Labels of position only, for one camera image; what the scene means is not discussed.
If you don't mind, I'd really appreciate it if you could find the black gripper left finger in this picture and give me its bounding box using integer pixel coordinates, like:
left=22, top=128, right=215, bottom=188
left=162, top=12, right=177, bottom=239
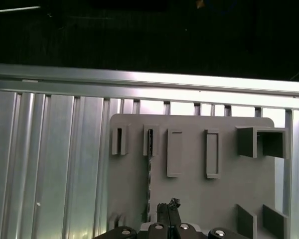
left=94, top=203, right=169, bottom=239

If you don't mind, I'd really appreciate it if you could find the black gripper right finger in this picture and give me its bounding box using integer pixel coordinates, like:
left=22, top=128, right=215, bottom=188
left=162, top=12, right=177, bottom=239
left=167, top=197, right=242, bottom=239

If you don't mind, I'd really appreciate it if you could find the grey parts rack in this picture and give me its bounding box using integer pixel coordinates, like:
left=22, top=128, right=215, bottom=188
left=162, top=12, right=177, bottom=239
left=107, top=113, right=290, bottom=239

